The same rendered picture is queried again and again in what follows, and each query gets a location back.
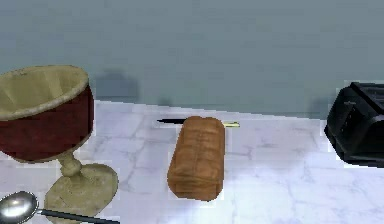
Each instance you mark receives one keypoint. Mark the black and yellow knife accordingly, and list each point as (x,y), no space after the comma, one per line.
(170,121)

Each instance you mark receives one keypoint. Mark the brown bread loaf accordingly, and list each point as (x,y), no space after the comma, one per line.
(198,160)

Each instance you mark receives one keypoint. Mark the red and beige goblet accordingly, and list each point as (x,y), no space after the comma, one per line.
(43,126)

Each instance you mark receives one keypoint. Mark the black toaster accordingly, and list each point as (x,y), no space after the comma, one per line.
(358,126)

